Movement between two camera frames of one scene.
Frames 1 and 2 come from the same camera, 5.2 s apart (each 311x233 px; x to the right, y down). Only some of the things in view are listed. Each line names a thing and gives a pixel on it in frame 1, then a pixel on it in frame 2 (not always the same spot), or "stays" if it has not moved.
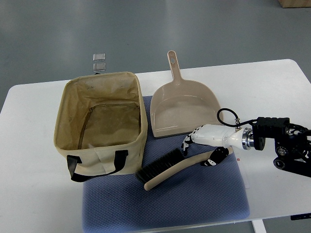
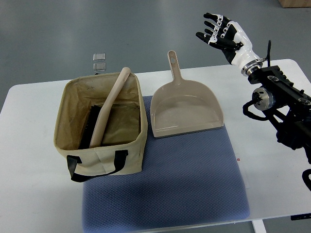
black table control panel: x=301 y=216 stays
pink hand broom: x=172 y=164 -> x=91 y=135
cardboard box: x=285 y=4 stays
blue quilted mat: x=212 y=192 stays
